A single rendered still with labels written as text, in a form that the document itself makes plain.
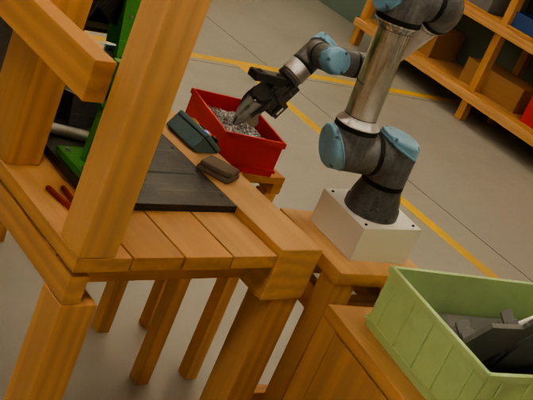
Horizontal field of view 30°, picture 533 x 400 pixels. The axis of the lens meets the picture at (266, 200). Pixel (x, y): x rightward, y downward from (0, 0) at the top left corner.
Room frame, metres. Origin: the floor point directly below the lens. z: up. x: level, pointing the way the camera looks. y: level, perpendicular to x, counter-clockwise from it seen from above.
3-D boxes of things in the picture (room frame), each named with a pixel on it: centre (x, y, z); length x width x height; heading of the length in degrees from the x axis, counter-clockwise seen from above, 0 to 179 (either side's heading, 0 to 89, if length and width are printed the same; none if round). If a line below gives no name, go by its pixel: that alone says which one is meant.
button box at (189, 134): (2.63, 0.26, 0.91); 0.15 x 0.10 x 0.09; 46
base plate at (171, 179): (2.54, 0.60, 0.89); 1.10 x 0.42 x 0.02; 46
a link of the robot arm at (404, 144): (2.52, -0.26, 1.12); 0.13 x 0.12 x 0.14; 118
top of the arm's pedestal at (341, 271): (2.53, -0.27, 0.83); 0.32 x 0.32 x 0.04; 40
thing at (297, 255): (2.75, 0.41, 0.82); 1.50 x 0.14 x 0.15; 46
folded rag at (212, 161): (2.47, 0.15, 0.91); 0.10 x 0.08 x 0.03; 75
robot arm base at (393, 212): (2.53, -0.27, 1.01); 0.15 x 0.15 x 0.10
